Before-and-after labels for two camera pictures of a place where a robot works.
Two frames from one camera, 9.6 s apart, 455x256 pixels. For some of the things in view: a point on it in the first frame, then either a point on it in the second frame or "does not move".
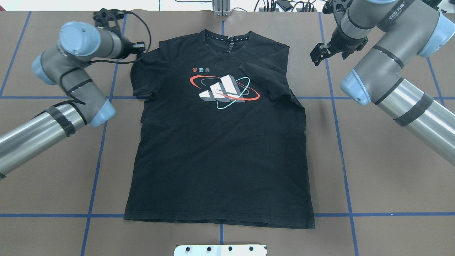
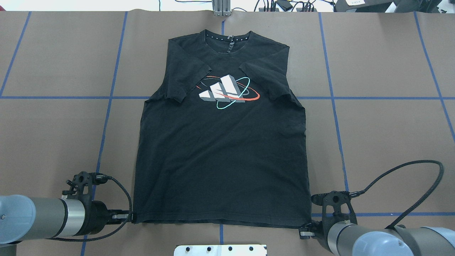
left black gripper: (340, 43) -> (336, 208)
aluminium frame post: (221, 8) does not move
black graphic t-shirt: (221, 140) does not move
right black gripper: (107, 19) -> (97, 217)
